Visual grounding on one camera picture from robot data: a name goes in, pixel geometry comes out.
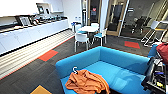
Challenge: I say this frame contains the orange jacket white print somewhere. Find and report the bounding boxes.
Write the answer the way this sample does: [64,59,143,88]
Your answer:
[64,68,111,94]

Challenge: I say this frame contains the white chair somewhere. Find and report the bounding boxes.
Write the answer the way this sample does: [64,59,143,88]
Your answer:
[73,23,83,33]
[89,22,100,28]
[73,32,91,53]

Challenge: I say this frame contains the blue seat chair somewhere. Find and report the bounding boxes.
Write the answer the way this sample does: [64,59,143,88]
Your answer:
[93,28,108,47]

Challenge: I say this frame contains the blue bin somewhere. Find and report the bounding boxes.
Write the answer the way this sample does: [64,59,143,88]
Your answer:
[71,21,77,32]

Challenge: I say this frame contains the large blue sofa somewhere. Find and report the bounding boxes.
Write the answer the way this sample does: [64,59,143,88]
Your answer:
[54,45,158,94]

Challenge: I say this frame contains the black coffee machine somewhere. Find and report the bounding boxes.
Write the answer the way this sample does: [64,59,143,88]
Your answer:
[35,4,46,15]

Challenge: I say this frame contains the white kitchen lower cabinets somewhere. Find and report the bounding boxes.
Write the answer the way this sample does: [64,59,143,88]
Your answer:
[0,19,71,56]

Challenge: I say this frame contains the black office chair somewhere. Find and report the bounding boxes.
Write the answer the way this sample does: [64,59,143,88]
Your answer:
[132,15,150,35]

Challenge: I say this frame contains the black microwave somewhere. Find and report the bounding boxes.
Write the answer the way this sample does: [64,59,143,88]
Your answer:
[18,15,34,28]

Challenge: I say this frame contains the small blue sofa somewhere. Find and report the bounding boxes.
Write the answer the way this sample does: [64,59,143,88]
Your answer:
[147,43,159,59]

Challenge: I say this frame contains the red bag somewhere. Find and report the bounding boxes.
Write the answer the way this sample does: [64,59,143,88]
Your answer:
[155,42,168,65]

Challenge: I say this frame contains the wooden frame glass door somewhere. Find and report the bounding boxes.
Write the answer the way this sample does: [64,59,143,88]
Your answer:
[105,0,126,37]
[87,0,103,27]

